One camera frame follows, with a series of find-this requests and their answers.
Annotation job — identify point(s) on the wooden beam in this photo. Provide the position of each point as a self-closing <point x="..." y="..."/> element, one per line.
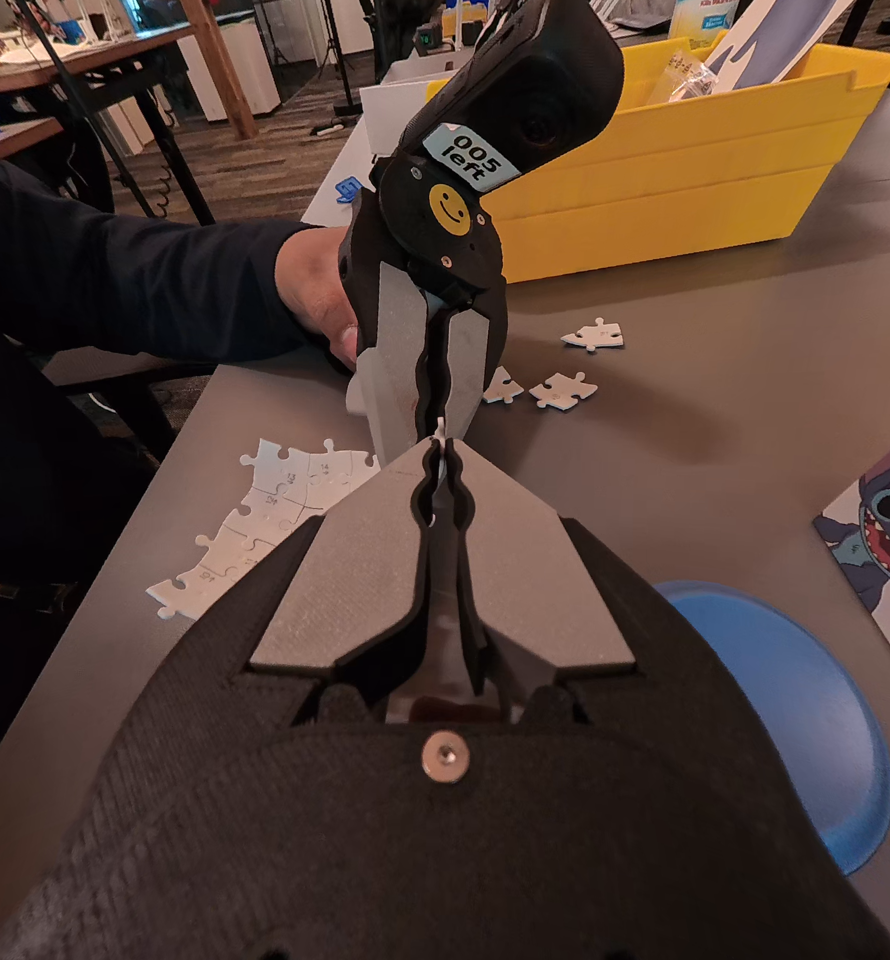
<point x="220" y="67"/>

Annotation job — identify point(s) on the blue round plastic stand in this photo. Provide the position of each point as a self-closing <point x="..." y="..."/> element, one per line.
<point x="789" y="712"/>

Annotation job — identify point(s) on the background wooden table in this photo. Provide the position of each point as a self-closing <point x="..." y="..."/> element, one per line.
<point x="77" y="56"/>

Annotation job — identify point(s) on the blue white printed card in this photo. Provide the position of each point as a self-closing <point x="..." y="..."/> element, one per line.
<point x="774" y="37"/>

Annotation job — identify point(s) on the white cardboard box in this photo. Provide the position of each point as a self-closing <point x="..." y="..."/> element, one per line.
<point x="385" y="112"/>

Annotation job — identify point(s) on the printed cardboard puzzle box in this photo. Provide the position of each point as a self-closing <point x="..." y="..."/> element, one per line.
<point x="887" y="540"/>

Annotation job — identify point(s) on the clear plastic bag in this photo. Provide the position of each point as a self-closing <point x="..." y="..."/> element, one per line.
<point x="684" y="75"/>

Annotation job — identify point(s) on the single pointed white puzzle piece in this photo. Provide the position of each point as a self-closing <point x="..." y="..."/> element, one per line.
<point x="595" y="334"/>

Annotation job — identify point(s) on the white assembled puzzle ball section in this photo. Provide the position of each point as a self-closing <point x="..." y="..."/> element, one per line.
<point x="265" y="510"/>

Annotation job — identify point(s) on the person's left hand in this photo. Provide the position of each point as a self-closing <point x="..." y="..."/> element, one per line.
<point x="313" y="285"/>

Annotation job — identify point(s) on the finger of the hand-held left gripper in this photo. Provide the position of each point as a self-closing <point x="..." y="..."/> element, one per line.
<point x="396" y="352"/>
<point x="469" y="360"/>

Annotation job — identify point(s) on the person's left forearm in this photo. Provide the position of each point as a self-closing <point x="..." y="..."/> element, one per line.
<point x="115" y="262"/>

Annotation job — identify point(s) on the yellow plastic bin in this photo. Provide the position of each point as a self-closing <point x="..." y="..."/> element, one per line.
<point x="677" y="187"/>

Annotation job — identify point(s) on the wipes canister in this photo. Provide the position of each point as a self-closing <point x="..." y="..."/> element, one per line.
<point x="703" y="19"/>

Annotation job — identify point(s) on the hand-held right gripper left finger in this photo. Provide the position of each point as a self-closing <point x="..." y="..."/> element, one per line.
<point x="340" y="585"/>

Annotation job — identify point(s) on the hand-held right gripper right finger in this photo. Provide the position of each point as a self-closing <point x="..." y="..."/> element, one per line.
<point x="542" y="592"/>

